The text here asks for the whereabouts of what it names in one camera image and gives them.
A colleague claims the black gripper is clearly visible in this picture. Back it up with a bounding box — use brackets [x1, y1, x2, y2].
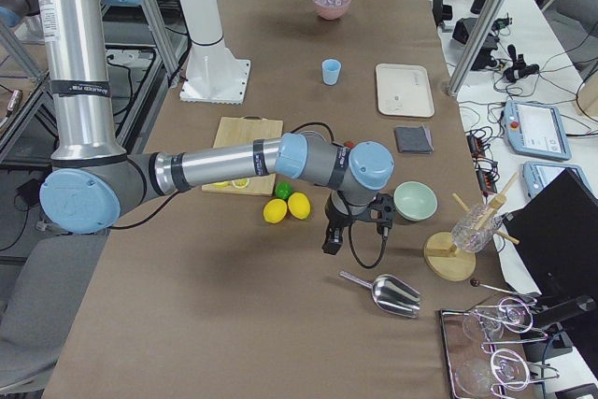
[321, 192, 374, 255]

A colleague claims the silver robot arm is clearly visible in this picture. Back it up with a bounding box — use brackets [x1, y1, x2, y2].
[37, 0, 394, 254]

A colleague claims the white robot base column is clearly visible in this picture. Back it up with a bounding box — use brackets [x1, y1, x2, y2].
[179, 0, 250, 105]

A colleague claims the steel ice scoop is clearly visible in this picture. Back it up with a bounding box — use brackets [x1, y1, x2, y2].
[339, 271, 421, 319]

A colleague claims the wooden cup tree stand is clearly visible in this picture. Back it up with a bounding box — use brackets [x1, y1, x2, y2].
[424, 173, 520, 281]

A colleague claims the light blue plastic cup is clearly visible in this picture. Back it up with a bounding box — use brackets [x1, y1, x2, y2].
[321, 58, 342, 86]

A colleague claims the pink bowl of ice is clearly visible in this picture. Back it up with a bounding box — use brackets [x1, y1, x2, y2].
[312, 0, 351, 21]

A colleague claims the yellow lemon near lime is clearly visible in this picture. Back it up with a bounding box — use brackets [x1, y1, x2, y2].
[287, 192, 311, 220]

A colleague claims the yellow lemon outer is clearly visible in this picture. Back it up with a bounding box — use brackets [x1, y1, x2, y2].
[263, 198, 288, 224]

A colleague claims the green lime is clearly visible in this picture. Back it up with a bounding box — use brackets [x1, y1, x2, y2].
[275, 181, 294, 201]

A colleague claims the mint green bowl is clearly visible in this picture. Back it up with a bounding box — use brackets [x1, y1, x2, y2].
[393, 181, 438, 221]

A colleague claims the lemon slice lower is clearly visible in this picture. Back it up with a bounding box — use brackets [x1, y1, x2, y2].
[231, 178, 249, 189]

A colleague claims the grey folded cloth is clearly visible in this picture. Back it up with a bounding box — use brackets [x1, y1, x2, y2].
[393, 125, 434, 154]

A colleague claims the clear glass on stand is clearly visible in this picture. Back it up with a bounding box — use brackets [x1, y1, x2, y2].
[451, 204, 502, 253]

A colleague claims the wooden cutting board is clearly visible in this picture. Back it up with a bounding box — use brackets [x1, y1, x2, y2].
[202, 117, 283, 196]

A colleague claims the cream rabbit tray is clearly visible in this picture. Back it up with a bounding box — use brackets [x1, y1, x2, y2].
[375, 64, 434, 118]

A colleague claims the blue teach pendant near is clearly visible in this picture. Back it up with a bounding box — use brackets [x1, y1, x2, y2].
[522, 162, 590, 199]

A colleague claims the blue teach pendant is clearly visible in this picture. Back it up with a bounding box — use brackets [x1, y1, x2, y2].
[504, 100, 572, 161]
[522, 162, 590, 199]

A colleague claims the black monitor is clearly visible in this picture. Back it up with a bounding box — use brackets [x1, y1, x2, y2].
[505, 169, 597, 300]

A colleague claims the blue teach pendant far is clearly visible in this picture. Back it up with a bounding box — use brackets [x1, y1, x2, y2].
[504, 100, 572, 161]

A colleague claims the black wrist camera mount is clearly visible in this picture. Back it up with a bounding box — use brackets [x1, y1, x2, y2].
[369, 193, 395, 236]

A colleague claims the wire glass rack tray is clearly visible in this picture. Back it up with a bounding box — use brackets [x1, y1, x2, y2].
[438, 296, 560, 398]

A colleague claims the aluminium frame post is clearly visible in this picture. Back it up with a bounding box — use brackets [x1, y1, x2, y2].
[447, 0, 505, 98]

